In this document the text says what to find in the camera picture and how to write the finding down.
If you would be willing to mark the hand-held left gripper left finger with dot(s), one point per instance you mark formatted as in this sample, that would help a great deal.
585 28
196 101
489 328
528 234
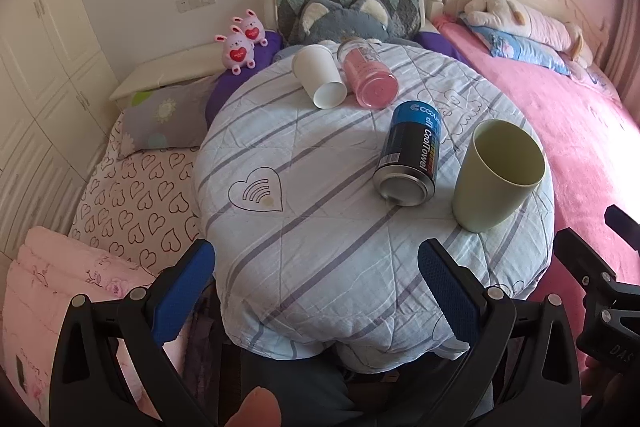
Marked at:
175 302

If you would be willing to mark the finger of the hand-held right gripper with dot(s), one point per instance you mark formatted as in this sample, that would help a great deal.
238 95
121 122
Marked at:
582 259
624 226

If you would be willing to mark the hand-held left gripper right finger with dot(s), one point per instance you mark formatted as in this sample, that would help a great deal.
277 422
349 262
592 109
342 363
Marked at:
450 292

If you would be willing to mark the white paper cup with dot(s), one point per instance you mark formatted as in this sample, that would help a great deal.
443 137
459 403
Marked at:
315 69

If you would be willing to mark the green plastic cup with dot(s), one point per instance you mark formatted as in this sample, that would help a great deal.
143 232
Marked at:
482 197

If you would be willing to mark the person's left hand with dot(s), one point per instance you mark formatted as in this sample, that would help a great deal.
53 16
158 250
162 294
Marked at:
257 409

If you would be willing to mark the heart print bed sheet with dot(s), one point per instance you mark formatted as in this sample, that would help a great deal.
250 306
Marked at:
135 202

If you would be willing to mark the pink fleece blanket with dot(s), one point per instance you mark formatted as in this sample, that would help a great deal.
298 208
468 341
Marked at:
565 132

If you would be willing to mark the pink floral quilt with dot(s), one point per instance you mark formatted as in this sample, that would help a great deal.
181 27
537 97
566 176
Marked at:
45 287

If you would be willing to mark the person's grey pants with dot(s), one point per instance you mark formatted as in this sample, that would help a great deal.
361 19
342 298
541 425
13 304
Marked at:
295 382

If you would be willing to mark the blue and black can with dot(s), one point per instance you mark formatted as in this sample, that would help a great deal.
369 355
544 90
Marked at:
410 147

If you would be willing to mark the striped light blue quilt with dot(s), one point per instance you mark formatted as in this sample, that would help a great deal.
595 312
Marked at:
310 232

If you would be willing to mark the grey flower print pillow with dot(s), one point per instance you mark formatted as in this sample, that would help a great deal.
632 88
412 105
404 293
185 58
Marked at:
160 117

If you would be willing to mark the blue printed pillow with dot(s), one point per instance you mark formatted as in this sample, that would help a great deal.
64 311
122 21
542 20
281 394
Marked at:
520 47

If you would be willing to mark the purple pillow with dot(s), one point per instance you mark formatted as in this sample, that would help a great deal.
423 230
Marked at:
227 89

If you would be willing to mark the cream dog plush toy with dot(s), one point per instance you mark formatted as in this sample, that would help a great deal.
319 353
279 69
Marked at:
530 24

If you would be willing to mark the pink glass jar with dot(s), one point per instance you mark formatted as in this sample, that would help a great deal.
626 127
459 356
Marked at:
367 74

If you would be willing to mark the white bedside cushion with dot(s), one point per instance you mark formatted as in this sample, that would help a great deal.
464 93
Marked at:
170 67

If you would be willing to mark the pink bunny plush toy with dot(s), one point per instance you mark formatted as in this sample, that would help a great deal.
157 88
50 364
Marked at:
254 29
236 51

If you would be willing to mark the white wardrobe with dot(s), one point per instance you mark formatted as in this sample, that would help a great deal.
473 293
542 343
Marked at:
40 72

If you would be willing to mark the grey cat plush cushion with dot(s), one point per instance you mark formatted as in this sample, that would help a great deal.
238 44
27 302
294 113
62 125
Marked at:
345 19

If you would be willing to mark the patterned triangle cushion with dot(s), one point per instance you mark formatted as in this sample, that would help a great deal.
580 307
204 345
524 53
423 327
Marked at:
400 2

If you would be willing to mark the white wall socket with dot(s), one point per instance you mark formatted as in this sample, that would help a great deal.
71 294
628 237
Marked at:
195 2

